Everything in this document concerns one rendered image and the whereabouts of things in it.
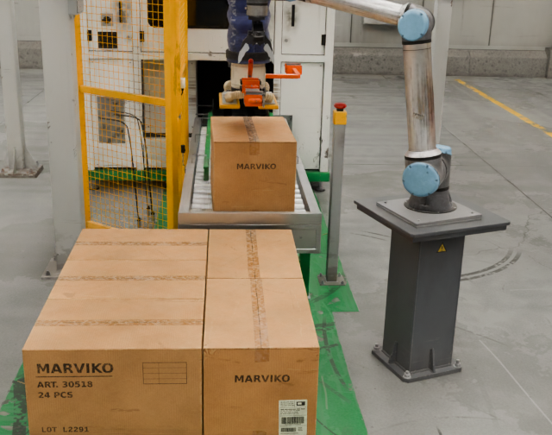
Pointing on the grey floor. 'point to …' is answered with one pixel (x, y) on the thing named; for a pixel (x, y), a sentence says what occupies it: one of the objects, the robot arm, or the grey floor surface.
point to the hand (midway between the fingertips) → (256, 65)
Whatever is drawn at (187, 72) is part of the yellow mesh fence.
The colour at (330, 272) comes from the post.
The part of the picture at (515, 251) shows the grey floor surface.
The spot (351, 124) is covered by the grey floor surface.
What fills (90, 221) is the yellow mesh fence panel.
